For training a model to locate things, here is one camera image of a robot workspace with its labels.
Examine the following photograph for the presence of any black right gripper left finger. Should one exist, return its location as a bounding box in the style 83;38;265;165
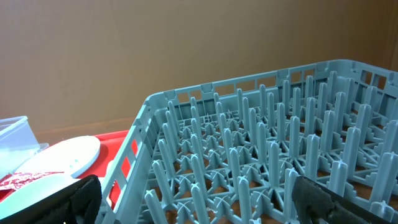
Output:
1;174;102;224

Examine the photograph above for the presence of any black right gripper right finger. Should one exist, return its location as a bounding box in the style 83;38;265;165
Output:
292;176;390;224

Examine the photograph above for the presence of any light blue plate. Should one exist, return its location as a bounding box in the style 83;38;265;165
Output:
1;136;101;219

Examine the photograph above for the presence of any grey dishwasher rack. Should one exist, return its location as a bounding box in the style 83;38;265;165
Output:
96;60;397;223

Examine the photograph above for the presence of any red plastic tray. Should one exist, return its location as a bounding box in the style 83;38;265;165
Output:
1;130;137;209

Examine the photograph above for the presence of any clear plastic bin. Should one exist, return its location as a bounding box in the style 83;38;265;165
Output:
0;116;49;179

